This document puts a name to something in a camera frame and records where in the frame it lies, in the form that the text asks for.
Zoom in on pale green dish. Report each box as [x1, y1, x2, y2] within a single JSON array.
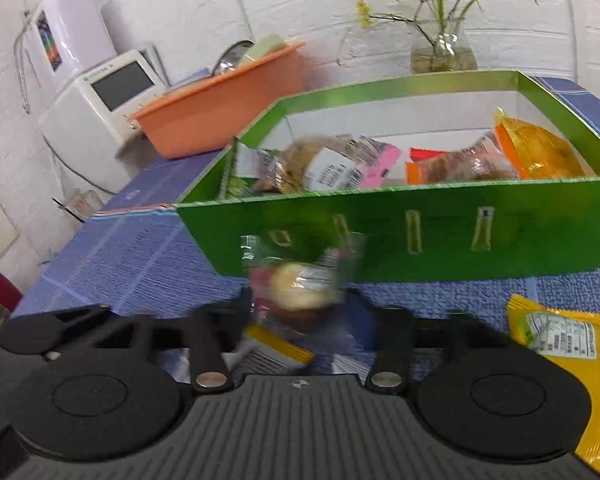
[[236, 34, 287, 69]]

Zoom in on red orange snack packet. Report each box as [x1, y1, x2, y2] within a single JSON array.
[[405, 135, 520, 184]]

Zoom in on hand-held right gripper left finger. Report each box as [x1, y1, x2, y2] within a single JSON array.
[[95, 289, 254, 395]]

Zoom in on white appliance cables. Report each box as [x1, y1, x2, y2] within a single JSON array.
[[42, 132, 118, 223]]

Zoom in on glass vase with flowers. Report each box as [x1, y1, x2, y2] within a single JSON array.
[[355, 0, 547, 76]]

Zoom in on orange plastic basin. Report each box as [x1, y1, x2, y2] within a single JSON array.
[[128, 41, 307, 161]]

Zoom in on blue checkered tablecloth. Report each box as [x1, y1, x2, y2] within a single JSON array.
[[9, 76, 600, 480]]

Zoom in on dark pot lid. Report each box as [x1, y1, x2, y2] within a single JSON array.
[[211, 39, 257, 75]]

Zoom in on green cardboard box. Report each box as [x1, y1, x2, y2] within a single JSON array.
[[174, 70, 600, 285]]

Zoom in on white appliance with screen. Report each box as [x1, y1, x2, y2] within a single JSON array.
[[38, 49, 169, 195]]

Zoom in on white water purifier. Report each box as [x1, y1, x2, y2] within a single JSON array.
[[16, 0, 117, 97]]

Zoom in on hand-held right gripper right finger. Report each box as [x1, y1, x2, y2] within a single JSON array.
[[342, 294, 511, 393]]

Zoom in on clear bun snack packet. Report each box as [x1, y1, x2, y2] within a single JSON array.
[[239, 234, 367, 333]]

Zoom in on brown clear snack packet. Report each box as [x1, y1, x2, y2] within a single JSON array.
[[256, 133, 404, 195]]

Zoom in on orange translucent snack packet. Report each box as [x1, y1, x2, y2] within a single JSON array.
[[494, 107, 590, 181]]

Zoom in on yellow silver snack packet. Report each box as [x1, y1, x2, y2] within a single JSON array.
[[229, 321, 315, 377]]

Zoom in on green snack packet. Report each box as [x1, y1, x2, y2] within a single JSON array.
[[222, 141, 262, 200]]

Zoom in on mustard yellow snack packet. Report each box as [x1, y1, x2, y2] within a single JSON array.
[[506, 294, 600, 479]]

